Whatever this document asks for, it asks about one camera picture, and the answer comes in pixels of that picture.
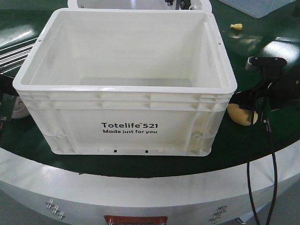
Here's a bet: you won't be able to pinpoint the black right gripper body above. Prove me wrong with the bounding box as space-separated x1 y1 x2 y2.
246 56 300 111

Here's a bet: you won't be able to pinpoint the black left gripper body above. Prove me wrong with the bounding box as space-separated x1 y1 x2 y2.
0 75 19 96

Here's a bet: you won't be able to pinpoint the grey smiley plush ball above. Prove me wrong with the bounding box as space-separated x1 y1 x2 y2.
11 96 30 119

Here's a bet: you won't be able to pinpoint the yellow plush burger toy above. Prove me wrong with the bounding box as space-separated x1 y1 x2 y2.
227 103 258 126

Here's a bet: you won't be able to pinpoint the white Totelife plastic crate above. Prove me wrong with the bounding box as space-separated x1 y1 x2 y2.
13 8 237 157

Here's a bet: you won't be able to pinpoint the clear plastic storage box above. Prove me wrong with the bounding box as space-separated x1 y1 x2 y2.
220 0 294 19

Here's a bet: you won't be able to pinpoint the green left circuit board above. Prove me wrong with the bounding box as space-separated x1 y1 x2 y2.
0 92 16 122

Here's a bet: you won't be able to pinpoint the steel roller conveyor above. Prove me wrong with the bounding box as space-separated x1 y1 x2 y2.
0 37 37 74

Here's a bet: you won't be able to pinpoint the small yellow rubber bulb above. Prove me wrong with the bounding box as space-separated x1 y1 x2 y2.
230 23 243 31

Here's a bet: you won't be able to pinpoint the white outer conveyor rim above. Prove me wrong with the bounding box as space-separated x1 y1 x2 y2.
0 138 300 225

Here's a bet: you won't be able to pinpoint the black bearing mounts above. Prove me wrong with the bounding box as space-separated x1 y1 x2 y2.
165 0 191 10

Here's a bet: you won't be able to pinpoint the red warning label plate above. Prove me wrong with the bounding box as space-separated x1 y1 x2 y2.
104 215 168 225

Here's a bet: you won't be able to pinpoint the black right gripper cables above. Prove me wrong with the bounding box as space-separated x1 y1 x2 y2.
246 89 278 225

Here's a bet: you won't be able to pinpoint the white inner conveyor ring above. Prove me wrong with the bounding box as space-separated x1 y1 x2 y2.
67 0 213 12

